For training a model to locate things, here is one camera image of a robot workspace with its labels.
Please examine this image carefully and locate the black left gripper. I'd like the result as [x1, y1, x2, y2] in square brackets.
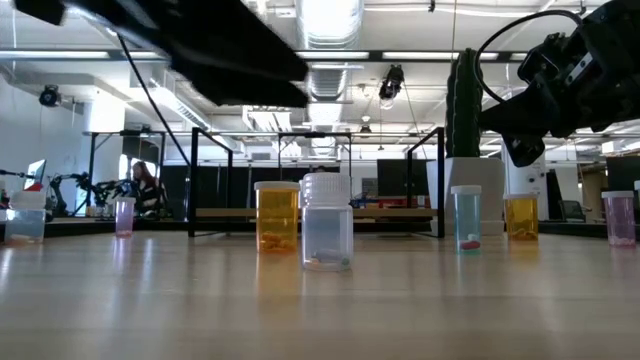
[12, 0, 310, 108]

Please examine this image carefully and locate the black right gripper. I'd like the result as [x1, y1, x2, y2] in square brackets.
[478, 0, 640, 169]

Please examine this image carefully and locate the pink medicine bottle white cap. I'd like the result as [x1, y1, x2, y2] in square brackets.
[600, 190, 638, 248]
[114, 196, 137, 238]

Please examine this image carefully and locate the orange medicine bottle white cap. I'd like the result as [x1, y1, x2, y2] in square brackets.
[253, 180, 301, 254]

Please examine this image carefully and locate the green cactus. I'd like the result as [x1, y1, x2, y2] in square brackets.
[444, 47, 485, 159]

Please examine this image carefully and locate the white plant pot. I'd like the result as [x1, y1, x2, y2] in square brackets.
[425, 156, 507, 237]

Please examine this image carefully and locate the black office chair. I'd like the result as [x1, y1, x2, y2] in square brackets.
[558, 199, 587, 223]

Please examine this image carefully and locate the dark background monitor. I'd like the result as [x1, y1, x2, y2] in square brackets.
[605, 155, 640, 194]

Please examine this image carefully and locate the person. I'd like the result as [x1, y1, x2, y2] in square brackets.
[130, 160, 169, 219]

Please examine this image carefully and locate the black round ceiling fixture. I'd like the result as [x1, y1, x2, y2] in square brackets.
[38, 84, 62, 108]

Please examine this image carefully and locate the open laptop screen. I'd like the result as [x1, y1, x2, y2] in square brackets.
[23, 158, 48, 191]

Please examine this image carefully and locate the large clear bottle white cap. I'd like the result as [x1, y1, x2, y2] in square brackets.
[3, 191, 47, 246]

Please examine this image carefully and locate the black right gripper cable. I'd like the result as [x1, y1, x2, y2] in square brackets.
[473, 8, 585, 105]

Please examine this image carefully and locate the thin black frame cable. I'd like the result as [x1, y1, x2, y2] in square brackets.
[116, 33, 192, 167]

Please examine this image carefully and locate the black hanging camera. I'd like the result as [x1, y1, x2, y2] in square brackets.
[378, 64, 405, 101]

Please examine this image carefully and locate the wooden shelf black metal frame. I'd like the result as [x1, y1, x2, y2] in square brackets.
[187, 126, 446, 240]

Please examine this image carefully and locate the black aluminium rig frame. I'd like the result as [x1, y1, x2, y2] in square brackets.
[0, 217, 640, 240]

